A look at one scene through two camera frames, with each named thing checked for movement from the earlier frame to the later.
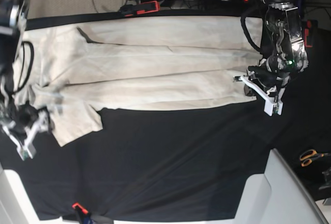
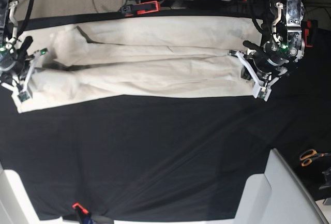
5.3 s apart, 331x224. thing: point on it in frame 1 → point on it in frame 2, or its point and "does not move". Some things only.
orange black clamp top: (130, 10) does not move
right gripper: (271, 75) → (264, 57)
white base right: (278, 196) does not move
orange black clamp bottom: (83, 213) does not move
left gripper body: (25, 115) → (14, 66)
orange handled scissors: (307, 157) does not move
